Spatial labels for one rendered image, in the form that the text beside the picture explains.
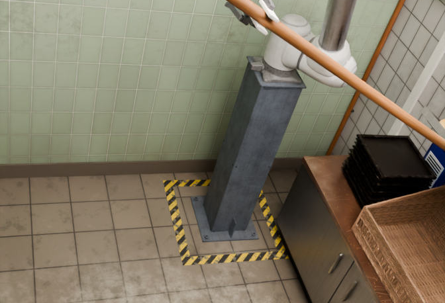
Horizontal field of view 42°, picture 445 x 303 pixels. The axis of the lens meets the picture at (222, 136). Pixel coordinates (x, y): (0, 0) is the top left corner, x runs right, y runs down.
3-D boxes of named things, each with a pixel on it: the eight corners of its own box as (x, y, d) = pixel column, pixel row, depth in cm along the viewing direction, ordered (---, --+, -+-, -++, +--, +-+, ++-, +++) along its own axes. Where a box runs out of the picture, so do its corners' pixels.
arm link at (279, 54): (273, 46, 262) (288, 3, 248) (308, 65, 256) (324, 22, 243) (255, 58, 250) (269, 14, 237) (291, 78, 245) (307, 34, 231)
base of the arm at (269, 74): (243, 57, 259) (246, 47, 256) (288, 60, 267) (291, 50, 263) (255, 82, 246) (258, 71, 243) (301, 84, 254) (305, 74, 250)
